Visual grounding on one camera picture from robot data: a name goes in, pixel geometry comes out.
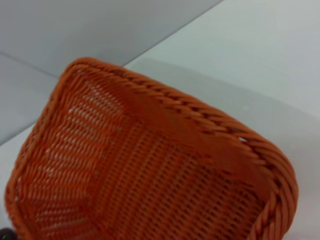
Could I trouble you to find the orange woven basket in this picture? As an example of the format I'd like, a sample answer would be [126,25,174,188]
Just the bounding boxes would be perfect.
[4,56,300,240]

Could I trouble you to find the dark brown woven basket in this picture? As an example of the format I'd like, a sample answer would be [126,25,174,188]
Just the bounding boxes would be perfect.
[0,219,17,240]

